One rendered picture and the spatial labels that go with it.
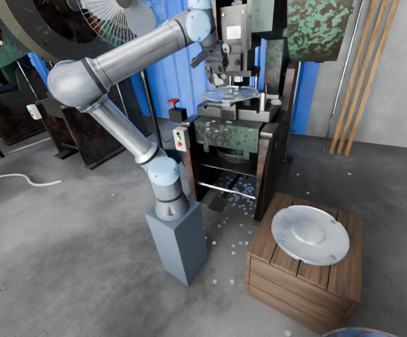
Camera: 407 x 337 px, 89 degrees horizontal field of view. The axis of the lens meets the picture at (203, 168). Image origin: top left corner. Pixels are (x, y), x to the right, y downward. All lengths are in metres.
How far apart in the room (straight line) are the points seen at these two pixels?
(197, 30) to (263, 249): 0.79
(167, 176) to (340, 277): 0.70
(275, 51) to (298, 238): 1.03
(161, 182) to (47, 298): 0.97
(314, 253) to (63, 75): 0.99
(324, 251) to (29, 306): 1.44
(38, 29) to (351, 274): 2.19
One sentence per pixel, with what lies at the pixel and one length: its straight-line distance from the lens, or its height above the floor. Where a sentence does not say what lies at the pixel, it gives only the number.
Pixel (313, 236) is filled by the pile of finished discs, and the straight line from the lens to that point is 0.98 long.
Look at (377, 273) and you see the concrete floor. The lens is 1.46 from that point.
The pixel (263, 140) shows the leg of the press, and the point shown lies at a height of 0.62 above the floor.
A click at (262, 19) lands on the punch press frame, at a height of 1.10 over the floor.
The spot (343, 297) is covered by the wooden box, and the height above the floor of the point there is 0.34.
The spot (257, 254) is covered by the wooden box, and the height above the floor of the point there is 0.35.
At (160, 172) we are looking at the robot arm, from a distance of 0.78.
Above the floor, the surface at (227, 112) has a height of 0.69.
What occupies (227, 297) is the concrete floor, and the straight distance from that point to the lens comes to 1.20.
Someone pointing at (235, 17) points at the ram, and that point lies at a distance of 1.22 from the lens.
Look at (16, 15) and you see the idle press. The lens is 1.98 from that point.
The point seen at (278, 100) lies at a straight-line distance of 1.27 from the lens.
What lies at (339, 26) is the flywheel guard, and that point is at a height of 1.06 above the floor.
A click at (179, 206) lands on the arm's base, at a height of 0.50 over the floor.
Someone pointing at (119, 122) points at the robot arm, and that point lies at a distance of 0.82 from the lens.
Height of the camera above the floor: 1.10
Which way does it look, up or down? 34 degrees down
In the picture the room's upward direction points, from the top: 6 degrees counter-clockwise
